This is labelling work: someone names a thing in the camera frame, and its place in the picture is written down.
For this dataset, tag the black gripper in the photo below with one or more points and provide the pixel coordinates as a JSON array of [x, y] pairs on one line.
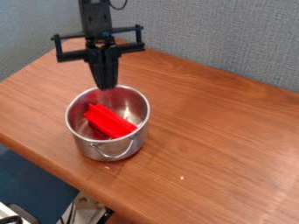
[[101, 49]]

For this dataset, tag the stainless steel pot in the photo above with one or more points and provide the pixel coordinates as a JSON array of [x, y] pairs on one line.
[[129, 104]]

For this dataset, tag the red rectangular block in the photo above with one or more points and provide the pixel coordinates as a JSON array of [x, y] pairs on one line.
[[108, 122]]

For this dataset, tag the white object at corner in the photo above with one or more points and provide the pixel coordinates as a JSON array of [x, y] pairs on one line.
[[9, 217]]

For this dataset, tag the metal table leg bracket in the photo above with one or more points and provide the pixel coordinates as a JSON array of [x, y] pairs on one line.
[[84, 211]]

